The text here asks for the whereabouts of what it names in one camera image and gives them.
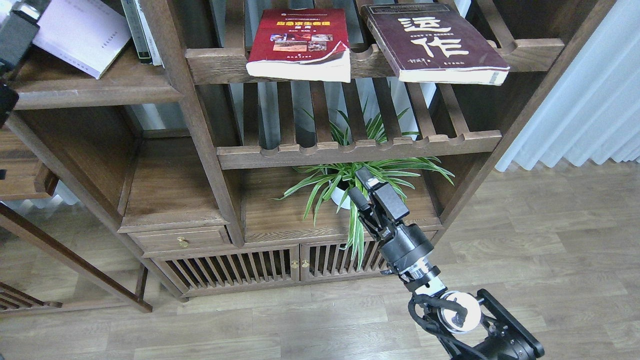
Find maroon book white characters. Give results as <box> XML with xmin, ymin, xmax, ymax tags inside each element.
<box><xmin>361</xmin><ymin>2</ymin><xmax>510</xmax><ymax>85</ymax></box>

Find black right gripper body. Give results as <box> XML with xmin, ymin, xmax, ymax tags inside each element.
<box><xmin>359</xmin><ymin>205</ymin><xmax>434</xmax><ymax>276</ymax></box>

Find white green upright book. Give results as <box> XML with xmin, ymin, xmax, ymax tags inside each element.
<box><xmin>134</xmin><ymin>0</ymin><xmax>163</xmax><ymax>66</ymax></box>

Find brass drawer knob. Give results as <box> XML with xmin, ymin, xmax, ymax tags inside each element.
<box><xmin>176</xmin><ymin>236</ymin><xmax>189</xmax><ymax>248</ymax></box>

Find spider plant green leaves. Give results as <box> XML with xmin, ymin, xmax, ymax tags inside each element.
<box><xmin>276</xmin><ymin>112</ymin><xmax>455</xmax><ymax>265</ymax></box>

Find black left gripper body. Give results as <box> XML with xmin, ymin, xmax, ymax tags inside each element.
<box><xmin>0</xmin><ymin>61</ymin><xmax>19</xmax><ymax>128</ymax></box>

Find dark wooden bookshelf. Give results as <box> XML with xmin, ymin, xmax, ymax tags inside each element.
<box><xmin>6</xmin><ymin>0</ymin><xmax>615</xmax><ymax>298</ymax></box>

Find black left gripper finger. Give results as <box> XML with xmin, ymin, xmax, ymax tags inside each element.
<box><xmin>0</xmin><ymin>1</ymin><xmax>51</xmax><ymax>76</ymax></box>

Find white sheer curtain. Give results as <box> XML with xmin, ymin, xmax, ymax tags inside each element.
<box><xmin>495</xmin><ymin>0</ymin><xmax>640</xmax><ymax>172</ymax></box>

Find white plant pot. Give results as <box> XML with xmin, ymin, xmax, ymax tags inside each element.
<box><xmin>331</xmin><ymin>181</ymin><xmax>370</xmax><ymax>210</ymax></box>

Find pale lavender paperback book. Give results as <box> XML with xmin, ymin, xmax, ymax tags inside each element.
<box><xmin>32</xmin><ymin>0</ymin><xmax>131</xmax><ymax>79</ymax></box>

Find red paperback book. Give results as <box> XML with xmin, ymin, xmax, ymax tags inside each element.
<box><xmin>246</xmin><ymin>7</ymin><xmax>351</xmax><ymax>83</ymax></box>

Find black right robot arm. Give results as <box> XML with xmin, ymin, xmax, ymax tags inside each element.
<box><xmin>349</xmin><ymin>167</ymin><xmax>545</xmax><ymax>360</ymax></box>

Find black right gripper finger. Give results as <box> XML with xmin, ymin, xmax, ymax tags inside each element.
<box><xmin>348</xmin><ymin>187</ymin><xmax>371</xmax><ymax>215</ymax></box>
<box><xmin>355</xmin><ymin>167</ymin><xmax>410</xmax><ymax>224</ymax></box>

